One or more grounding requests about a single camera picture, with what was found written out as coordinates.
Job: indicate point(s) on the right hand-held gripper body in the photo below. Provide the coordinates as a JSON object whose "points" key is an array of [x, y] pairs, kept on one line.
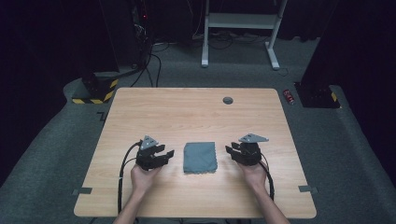
{"points": [[249, 152]]}

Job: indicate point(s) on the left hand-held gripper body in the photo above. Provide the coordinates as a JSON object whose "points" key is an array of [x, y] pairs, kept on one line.
{"points": [[148, 157]]}

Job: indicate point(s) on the grey waffle cloth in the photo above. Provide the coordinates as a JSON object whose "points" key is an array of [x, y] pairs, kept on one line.
{"points": [[200, 157]]}

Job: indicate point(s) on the person's left hand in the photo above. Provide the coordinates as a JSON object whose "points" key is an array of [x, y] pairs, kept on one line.
{"points": [[143, 180]]}

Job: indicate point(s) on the person's right hand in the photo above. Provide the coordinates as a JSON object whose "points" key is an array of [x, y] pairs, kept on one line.
{"points": [[255, 175]]}

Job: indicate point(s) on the red can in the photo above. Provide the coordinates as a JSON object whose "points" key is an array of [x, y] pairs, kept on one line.
{"points": [[288, 96]]}

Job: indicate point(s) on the grey tape strip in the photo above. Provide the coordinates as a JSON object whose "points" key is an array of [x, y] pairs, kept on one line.
{"points": [[82, 191], [307, 188]]}

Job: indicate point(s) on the black yellow striped stand base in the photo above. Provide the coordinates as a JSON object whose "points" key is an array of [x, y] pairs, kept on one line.
{"points": [[96, 90]]}

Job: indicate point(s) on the white metal desk frame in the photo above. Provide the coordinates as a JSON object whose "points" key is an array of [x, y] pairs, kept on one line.
{"points": [[241, 21]]}

